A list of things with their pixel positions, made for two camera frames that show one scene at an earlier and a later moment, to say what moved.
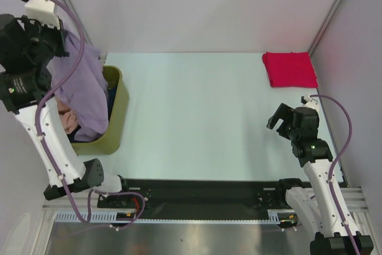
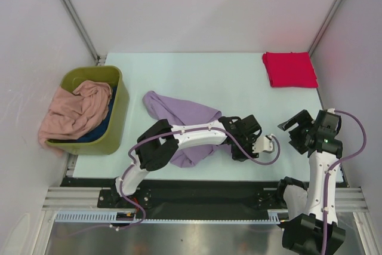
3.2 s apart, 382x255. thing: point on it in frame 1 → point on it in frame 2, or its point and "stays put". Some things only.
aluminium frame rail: x=357 y=197 stays put
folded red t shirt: x=290 y=70 stays put
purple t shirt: x=87 y=98 → x=181 y=113
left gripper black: x=59 y=34 → x=238 y=156
